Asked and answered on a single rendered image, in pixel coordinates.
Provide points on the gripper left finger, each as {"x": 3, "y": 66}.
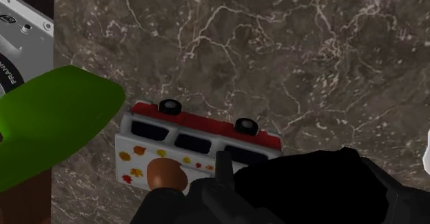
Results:
{"x": 224, "y": 169}

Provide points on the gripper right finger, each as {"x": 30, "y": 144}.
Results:
{"x": 408, "y": 203}

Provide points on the white red toy van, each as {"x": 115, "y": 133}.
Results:
{"x": 201, "y": 129}

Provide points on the white object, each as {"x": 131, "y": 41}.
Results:
{"x": 427, "y": 152}

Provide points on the brown egg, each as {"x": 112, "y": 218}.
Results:
{"x": 166, "y": 174}

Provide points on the black lumpy object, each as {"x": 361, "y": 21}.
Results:
{"x": 302, "y": 186}

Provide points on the green flat rounded object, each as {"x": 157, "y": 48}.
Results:
{"x": 57, "y": 122}

